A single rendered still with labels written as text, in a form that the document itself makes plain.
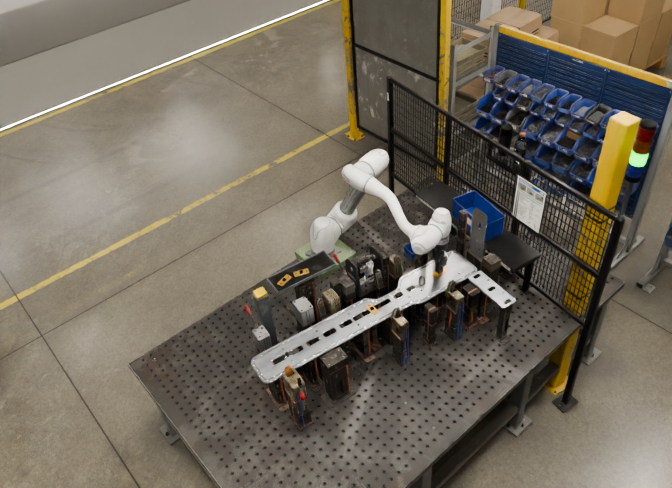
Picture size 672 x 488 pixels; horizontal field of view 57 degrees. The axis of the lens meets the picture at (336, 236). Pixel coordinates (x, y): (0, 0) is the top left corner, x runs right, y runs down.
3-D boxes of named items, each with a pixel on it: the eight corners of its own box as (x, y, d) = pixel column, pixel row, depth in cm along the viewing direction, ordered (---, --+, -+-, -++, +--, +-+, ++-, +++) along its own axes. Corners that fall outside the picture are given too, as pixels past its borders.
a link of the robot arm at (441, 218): (437, 223, 338) (424, 237, 330) (438, 201, 327) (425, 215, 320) (454, 230, 332) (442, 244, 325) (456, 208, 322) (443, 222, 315)
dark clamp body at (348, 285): (349, 336, 361) (344, 291, 336) (337, 322, 370) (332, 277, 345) (364, 328, 365) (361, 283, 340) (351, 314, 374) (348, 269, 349)
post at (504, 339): (503, 345, 348) (509, 311, 329) (490, 333, 355) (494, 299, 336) (511, 340, 350) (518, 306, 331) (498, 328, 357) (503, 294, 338)
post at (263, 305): (269, 353, 356) (257, 301, 327) (263, 344, 361) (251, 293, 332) (281, 347, 359) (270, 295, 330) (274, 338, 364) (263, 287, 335)
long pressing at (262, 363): (267, 389, 303) (267, 388, 302) (247, 359, 318) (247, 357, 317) (480, 271, 353) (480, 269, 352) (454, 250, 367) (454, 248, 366)
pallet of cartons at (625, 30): (601, 104, 661) (623, 7, 592) (540, 79, 711) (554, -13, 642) (664, 66, 712) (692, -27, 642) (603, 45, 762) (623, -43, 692)
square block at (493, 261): (486, 308, 369) (491, 265, 346) (476, 300, 375) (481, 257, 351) (496, 302, 372) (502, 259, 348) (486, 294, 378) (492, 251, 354)
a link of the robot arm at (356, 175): (364, 180, 338) (378, 168, 346) (338, 166, 345) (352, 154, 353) (362, 198, 348) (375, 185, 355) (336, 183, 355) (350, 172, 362)
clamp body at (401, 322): (400, 370, 341) (400, 330, 318) (387, 355, 349) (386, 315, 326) (413, 362, 344) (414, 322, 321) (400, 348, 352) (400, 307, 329)
